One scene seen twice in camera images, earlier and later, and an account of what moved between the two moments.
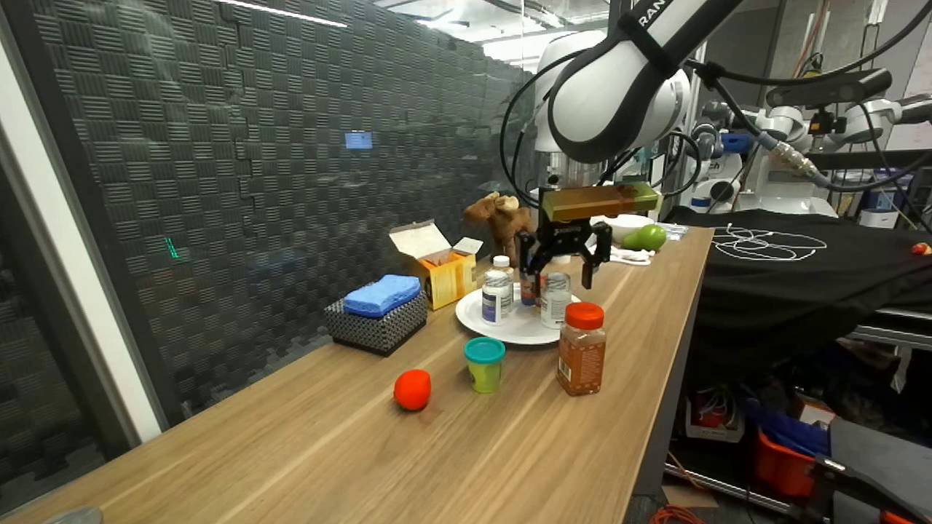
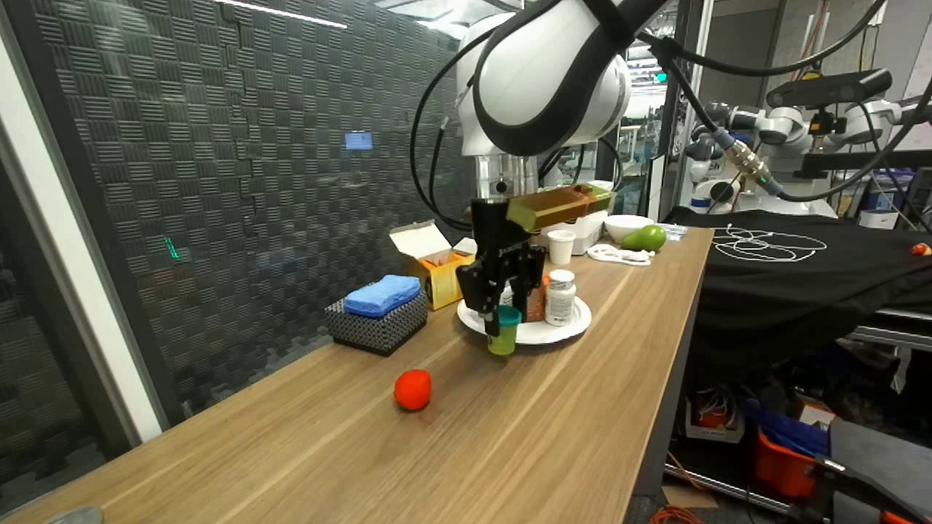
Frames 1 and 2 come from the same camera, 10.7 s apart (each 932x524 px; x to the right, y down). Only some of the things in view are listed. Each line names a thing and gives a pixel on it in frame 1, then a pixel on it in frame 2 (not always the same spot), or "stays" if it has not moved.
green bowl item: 648,237 stays
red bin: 783,473 stays
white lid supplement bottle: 555,297 stays
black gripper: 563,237 → 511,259
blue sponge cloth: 380,295 stays
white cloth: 629,256 stays
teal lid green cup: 485,359 → 501,340
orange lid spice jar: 584,346 → 536,303
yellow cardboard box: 450,265 stays
